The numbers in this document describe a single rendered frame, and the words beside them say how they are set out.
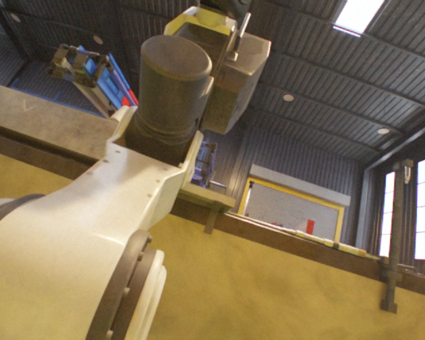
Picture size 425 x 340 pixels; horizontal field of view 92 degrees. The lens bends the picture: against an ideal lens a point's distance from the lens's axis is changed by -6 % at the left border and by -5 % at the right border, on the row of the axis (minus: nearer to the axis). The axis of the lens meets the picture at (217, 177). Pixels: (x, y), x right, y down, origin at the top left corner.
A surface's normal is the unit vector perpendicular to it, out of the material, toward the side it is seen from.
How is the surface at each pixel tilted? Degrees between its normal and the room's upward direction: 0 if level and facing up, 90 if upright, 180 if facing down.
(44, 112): 80
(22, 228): 54
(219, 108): 163
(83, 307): 83
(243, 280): 90
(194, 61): 73
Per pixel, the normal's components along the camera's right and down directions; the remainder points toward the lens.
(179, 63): 0.31, -0.48
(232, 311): 0.08, -0.29
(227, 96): -0.22, 0.80
